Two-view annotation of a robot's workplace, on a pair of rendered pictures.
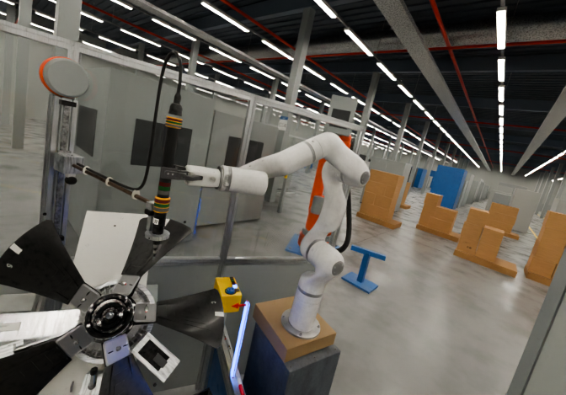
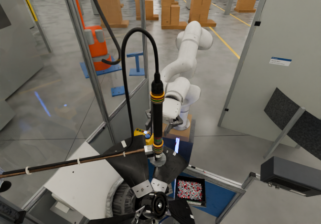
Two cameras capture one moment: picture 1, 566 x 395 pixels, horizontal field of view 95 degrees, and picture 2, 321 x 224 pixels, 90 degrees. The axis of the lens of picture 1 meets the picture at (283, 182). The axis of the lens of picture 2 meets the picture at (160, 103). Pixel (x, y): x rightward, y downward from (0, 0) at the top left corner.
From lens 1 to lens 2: 0.80 m
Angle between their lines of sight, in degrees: 48
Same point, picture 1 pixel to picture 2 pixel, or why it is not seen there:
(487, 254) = (175, 22)
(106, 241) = (80, 183)
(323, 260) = (195, 95)
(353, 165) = (208, 39)
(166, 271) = not seen: hidden behind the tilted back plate
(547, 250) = (196, 8)
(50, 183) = not seen: outside the picture
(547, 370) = (242, 76)
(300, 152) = (195, 51)
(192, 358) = not seen: hidden behind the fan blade
